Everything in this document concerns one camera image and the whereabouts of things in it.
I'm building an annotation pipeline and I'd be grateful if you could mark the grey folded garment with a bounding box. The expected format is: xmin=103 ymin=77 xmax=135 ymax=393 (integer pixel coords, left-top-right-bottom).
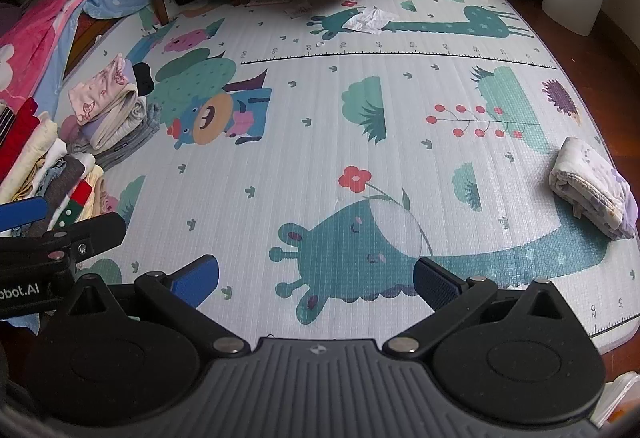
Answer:
xmin=70 ymin=105 xmax=162 ymax=167

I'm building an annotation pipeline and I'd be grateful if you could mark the pink floral folded garment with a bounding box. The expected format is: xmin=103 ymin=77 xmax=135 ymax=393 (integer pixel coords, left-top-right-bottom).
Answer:
xmin=69 ymin=55 xmax=139 ymax=126

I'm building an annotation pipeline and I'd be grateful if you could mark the light blue printed blanket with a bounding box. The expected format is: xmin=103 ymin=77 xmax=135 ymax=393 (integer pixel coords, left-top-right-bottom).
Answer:
xmin=30 ymin=0 xmax=151 ymax=119

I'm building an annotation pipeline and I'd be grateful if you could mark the folded white floral blanket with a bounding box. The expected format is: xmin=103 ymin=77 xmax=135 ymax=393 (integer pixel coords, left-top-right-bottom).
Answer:
xmin=549 ymin=136 xmax=638 ymax=239

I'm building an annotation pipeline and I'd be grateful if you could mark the black sock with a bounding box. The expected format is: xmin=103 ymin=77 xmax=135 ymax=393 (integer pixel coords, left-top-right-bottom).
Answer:
xmin=132 ymin=62 xmax=159 ymax=96

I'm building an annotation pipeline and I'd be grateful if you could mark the pile of folded clothes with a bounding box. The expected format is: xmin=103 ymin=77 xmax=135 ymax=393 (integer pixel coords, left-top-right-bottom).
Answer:
xmin=0 ymin=98 xmax=118 ymax=239

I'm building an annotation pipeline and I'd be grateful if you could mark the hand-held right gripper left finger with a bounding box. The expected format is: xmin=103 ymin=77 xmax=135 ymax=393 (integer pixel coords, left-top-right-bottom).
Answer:
xmin=64 ymin=254 xmax=251 ymax=360

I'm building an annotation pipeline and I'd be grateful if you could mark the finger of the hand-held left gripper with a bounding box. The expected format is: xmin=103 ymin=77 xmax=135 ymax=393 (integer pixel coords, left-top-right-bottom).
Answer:
xmin=0 ymin=196 xmax=49 ymax=233
xmin=30 ymin=212 xmax=127 ymax=269

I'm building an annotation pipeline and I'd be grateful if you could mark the pink printed blanket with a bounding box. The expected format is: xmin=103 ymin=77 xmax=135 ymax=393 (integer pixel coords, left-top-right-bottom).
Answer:
xmin=0 ymin=0 xmax=143 ymax=113

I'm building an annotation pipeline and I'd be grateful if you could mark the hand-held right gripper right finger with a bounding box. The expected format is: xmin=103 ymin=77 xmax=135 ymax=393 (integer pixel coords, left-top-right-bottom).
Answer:
xmin=382 ymin=257 xmax=568 ymax=360

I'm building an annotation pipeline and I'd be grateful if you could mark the crumpled white paper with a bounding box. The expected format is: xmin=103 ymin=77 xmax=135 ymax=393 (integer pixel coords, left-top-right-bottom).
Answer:
xmin=345 ymin=8 xmax=391 ymax=33

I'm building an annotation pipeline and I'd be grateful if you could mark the printed animal play mat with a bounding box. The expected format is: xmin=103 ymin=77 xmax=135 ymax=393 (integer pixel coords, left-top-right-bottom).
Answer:
xmin=65 ymin=0 xmax=640 ymax=359

